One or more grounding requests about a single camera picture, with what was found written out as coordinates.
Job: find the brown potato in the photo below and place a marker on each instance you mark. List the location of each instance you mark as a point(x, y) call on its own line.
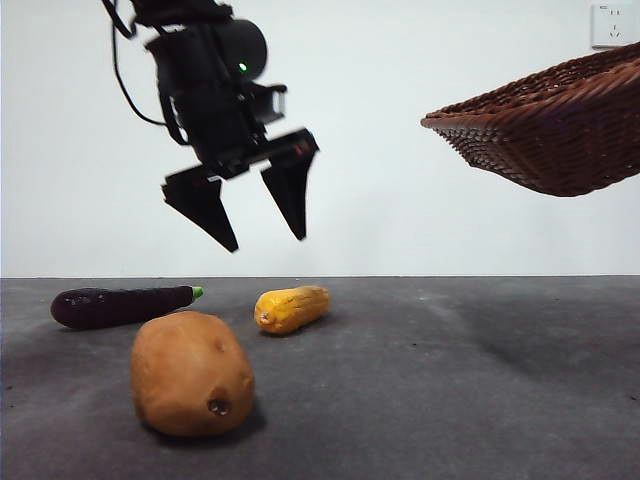
point(190, 372)

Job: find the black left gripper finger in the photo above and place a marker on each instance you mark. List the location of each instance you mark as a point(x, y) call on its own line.
point(205, 205)
point(292, 190)

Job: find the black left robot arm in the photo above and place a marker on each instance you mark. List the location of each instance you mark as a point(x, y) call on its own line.
point(245, 45)

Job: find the yellow corn cob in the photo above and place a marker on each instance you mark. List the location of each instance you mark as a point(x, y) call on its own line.
point(292, 310)

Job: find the purple eggplant with green stem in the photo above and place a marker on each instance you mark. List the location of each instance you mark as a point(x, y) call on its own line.
point(115, 307)

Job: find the brown woven wicker basket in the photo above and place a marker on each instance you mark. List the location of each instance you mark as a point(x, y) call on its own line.
point(550, 140)

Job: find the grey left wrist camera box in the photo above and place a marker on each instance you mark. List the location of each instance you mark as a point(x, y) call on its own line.
point(277, 102)

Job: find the white wall socket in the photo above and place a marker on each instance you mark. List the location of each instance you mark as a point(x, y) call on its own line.
point(612, 25)

